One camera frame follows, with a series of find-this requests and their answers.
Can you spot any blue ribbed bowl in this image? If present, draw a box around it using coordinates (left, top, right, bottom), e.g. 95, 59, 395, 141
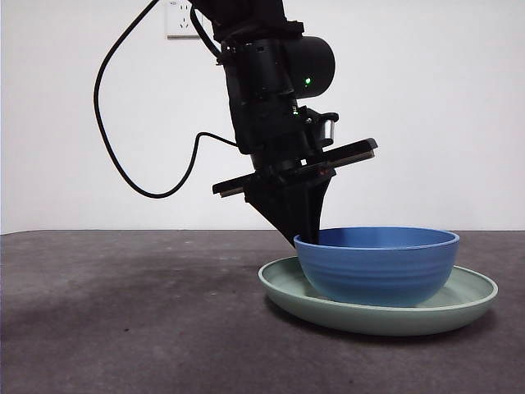
293, 226, 461, 308

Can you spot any green round plate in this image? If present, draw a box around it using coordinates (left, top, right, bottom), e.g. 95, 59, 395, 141
258, 256, 500, 337

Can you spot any short black cable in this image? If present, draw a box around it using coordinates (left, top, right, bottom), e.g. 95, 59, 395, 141
189, 6, 226, 57

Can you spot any white wall socket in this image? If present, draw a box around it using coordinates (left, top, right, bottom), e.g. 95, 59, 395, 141
167, 1, 205, 41

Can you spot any long black looped cable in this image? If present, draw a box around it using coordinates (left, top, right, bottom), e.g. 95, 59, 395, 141
93, 0, 241, 199

